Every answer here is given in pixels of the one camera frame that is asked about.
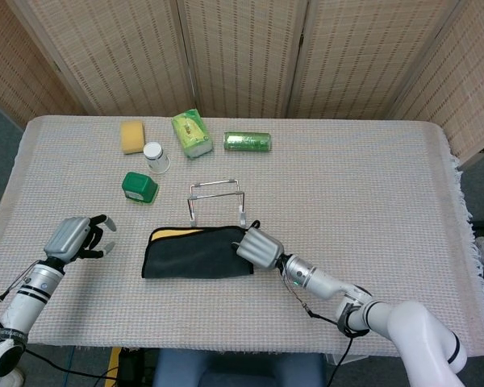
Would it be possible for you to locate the silver metal wire rack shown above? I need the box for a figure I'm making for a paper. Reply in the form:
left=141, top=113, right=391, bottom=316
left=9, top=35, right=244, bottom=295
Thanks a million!
left=186, top=178, right=248, bottom=227

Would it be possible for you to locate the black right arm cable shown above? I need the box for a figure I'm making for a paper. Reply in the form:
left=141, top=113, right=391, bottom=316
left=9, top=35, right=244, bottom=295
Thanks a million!
left=282, top=269, right=370, bottom=366

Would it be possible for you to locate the green tissue pack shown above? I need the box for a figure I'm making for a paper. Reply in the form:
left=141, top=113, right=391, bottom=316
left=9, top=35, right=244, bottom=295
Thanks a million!
left=171, top=108, right=215, bottom=161

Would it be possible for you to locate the blue seat base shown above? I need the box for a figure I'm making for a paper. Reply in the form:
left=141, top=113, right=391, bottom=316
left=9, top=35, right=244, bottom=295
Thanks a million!
left=152, top=348, right=326, bottom=387

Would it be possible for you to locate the yellow cloth with black trim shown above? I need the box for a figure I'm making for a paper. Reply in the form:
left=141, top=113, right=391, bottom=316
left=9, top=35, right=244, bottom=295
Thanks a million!
left=140, top=219, right=261, bottom=280

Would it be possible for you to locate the green plastic box yellow lid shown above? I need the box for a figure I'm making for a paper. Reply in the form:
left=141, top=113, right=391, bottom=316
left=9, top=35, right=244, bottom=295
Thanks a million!
left=121, top=171, right=160, bottom=206

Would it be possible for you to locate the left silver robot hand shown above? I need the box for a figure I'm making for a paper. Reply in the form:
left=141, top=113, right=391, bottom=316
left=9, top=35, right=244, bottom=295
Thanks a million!
left=43, top=214, right=118, bottom=265

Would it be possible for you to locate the green drink can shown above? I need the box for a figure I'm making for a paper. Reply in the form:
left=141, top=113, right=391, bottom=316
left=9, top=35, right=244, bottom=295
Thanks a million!
left=223, top=131, right=273, bottom=154

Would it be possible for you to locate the woven folding screen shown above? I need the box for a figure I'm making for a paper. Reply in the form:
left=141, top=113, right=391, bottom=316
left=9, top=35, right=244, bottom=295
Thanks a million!
left=0, top=0, right=484, bottom=170

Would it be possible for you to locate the black floor cable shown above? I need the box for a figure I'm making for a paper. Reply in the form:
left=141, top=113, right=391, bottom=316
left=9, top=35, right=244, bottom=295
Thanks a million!
left=23, top=348, right=118, bottom=384

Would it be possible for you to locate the white woven tablecloth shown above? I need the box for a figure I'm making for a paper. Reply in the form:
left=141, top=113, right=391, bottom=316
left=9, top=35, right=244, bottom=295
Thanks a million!
left=0, top=114, right=484, bottom=358

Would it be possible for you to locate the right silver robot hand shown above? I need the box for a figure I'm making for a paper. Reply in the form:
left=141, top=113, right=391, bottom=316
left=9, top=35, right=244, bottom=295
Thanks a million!
left=231, top=227, right=286, bottom=270

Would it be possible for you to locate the yellow sponge block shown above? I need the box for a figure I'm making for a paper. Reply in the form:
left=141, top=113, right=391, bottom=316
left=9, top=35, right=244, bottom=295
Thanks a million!
left=119, top=121, right=146, bottom=156

